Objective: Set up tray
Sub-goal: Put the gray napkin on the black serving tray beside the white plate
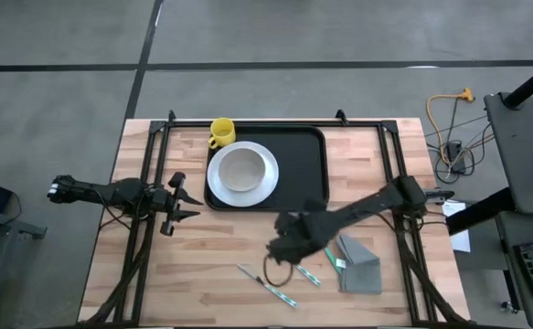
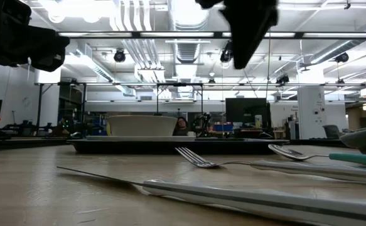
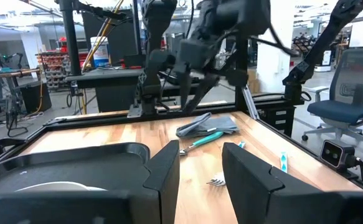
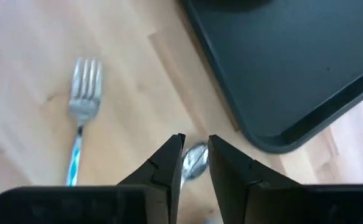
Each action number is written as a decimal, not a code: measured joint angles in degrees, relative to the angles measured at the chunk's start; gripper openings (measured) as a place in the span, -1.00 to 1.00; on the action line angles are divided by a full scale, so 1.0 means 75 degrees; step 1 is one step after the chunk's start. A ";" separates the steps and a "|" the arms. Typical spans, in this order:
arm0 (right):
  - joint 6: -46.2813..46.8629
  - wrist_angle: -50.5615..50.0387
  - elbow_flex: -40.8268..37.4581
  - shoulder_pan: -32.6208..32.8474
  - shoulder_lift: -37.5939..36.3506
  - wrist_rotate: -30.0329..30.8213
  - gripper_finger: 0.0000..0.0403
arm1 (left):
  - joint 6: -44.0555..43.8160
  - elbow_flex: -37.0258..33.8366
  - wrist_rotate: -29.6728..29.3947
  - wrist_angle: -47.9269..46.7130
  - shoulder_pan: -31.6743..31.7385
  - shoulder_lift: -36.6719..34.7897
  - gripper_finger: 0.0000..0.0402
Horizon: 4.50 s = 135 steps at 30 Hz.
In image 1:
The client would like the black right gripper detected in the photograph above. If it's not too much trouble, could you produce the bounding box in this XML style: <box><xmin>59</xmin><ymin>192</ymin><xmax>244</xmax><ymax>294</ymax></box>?
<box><xmin>265</xmin><ymin>198</ymin><xmax>329</xmax><ymax>267</ymax></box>

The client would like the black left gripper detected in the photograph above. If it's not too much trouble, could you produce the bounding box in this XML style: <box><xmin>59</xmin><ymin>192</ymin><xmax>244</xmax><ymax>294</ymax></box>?
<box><xmin>151</xmin><ymin>171</ymin><xmax>205</xmax><ymax>238</ymax></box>

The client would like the fork with patterned handle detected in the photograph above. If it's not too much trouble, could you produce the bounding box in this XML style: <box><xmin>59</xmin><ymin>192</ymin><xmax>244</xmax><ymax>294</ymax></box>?
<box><xmin>293</xmin><ymin>262</ymin><xmax>323</xmax><ymax>288</ymax></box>

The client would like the spoon with green handle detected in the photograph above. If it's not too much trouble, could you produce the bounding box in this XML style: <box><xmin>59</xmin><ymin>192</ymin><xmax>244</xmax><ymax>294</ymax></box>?
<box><xmin>323</xmin><ymin>247</ymin><xmax>347</xmax><ymax>276</ymax></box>

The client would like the knife with patterned handle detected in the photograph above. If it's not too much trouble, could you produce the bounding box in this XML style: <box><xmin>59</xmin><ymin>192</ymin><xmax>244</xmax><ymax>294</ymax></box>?
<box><xmin>236</xmin><ymin>263</ymin><xmax>300</xmax><ymax>311</ymax></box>

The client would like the white round plate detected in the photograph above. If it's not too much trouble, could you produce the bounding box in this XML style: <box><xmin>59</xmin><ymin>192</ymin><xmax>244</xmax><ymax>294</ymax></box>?
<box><xmin>206</xmin><ymin>140</ymin><xmax>281</xmax><ymax>208</ymax></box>

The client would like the beige bowl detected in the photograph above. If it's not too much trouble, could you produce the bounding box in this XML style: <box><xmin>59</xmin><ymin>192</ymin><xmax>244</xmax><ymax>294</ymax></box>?
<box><xmin>217</xmin><ymin>147</ymin><xmax>268</xmax><ymax>193</ymax></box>

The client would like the grey napkin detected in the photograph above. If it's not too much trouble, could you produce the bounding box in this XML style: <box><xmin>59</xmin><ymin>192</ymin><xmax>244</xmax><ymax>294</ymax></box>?
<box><xmin>334</xmin><ymin>232</ymin><xmax>383</xmax><ymax>295</ymax></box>

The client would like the black serving tray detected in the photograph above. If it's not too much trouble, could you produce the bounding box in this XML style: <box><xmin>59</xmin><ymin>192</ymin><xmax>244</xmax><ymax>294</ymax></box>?
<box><xmin>203</xmin><ymin>123</ymin><xmax>332</xmax><ymax>213</ymax></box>

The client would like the yellow mug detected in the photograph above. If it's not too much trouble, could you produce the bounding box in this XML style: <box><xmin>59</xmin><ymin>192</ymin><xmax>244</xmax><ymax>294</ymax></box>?
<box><xmin>207</xmin><ymin>117</ymin><xmax>238</xmax><ymax>151</ymax></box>

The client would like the white paper sheet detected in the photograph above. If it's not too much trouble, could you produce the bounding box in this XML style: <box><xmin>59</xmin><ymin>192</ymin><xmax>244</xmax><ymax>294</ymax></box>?
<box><xmin>440</xmin><ymin>200</ymin><xmax>473</xmax><ymax>254</ymax></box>

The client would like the grey metal stand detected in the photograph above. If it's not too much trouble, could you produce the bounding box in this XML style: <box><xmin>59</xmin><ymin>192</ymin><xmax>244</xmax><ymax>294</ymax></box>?
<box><xmin>0</xmin><ymin>204</ymin><xmax>48</xmax><ymax>329</ymax></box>

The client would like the black power adapter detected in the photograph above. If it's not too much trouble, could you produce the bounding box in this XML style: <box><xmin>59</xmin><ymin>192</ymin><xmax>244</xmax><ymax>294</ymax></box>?
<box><xmin>443</xmin><ymin>140</ymin><xmax>467</xmax><ymax>175</ymax></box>

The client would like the black diagonal beam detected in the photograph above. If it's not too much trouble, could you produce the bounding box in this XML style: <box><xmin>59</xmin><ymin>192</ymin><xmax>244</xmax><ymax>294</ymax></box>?
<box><xmin>445</xmin><ymin>186</ymin><xmax>517</xmax><ymax>237</ymax></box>

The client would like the dark grey desk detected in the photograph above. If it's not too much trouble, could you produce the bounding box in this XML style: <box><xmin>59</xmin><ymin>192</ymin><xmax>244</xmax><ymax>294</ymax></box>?
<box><xmin>494</xmin><ymin>210</ymin><xmax>533</xmax><ymax>329</ymax></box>

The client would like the black pole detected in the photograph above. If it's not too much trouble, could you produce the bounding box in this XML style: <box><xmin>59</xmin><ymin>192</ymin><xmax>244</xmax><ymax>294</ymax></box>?
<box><xmin>502</xmin><ymin>55</ymin><xmax>533</xmax><ymax>111</ymax></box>

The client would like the black metal table frame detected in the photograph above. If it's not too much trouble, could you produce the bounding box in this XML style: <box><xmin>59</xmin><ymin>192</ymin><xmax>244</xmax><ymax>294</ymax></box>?
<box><xmin>80</xmin><ymin>108</ymin><xmax>471</xmax><ymax>328</ymax></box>

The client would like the black floor cable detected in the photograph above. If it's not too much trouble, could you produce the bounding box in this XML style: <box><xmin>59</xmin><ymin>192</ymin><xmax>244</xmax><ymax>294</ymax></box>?
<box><xmin>423</xmin><ymin>96</ymin><xmax>496</xmax><ymax>185</ymax></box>

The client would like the yellow extension cable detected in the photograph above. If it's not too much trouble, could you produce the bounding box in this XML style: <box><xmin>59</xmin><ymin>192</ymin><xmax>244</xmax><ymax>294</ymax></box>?
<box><xmin>425</xmin><ymin>86</ymin><xmax>476</xmax><ymax>159</ymax></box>

